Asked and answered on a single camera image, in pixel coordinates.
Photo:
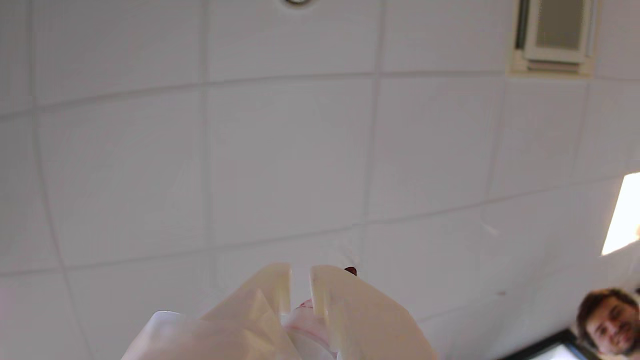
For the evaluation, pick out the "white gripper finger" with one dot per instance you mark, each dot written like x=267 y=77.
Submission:
x=365 y=325
x=250 y=320

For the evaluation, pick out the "red capped marker pen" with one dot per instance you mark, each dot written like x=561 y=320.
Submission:
x=351 y=271

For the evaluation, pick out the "bearded man's head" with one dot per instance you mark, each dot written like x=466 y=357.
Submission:
x=610 y=320

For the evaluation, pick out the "black framed monitor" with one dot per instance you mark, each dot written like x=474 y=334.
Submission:
x=555 y=350

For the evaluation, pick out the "bright ceiling light panel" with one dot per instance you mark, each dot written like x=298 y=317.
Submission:
x=625 y=215

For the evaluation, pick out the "round ceiling fixture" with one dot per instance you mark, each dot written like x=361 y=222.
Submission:
x=298 y=2

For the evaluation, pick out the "ceiling air vent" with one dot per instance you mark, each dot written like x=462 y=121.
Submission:
x=555 y=35

